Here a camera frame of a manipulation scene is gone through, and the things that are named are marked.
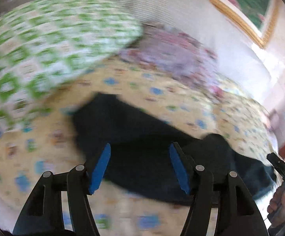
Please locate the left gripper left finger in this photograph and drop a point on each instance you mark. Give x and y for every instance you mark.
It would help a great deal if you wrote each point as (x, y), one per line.
(42, 212)

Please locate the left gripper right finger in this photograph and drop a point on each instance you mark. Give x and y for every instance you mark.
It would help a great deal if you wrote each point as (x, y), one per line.
(237, 212)

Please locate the black pants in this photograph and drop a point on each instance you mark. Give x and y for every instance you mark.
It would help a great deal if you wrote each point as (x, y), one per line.
(140, 160)

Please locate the person's right hand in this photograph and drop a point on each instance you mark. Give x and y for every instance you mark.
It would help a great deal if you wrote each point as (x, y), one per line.
(276, 208)

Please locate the yellow cartoon bear bedsheet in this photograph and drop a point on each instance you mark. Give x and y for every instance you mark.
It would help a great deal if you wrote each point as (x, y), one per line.
(48, 143)

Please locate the white striped headboard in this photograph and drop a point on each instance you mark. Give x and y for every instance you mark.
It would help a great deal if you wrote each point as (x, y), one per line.
(238, 57)

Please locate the green white patterned pillow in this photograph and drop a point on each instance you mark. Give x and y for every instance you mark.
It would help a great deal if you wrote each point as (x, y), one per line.
(45, 44)

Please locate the gold framed landscape painting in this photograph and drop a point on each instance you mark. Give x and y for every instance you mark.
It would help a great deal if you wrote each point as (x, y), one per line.
(256, 18)

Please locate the pink floral pillow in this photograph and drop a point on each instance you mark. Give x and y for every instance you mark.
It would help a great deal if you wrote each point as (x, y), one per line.
(173, 52)

